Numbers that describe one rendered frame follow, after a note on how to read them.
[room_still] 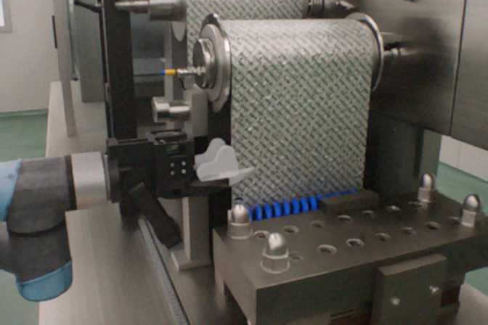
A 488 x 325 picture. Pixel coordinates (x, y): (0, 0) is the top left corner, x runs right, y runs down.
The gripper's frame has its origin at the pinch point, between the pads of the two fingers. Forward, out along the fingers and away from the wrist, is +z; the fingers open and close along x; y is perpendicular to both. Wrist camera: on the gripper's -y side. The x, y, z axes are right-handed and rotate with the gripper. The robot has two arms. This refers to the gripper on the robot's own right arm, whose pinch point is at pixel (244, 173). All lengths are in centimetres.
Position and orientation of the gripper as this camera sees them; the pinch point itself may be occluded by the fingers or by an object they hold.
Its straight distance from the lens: 71.0
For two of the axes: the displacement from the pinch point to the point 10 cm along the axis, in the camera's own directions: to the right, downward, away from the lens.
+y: 0.0, -9.6, -2.9
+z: 9.3, -1.0, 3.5
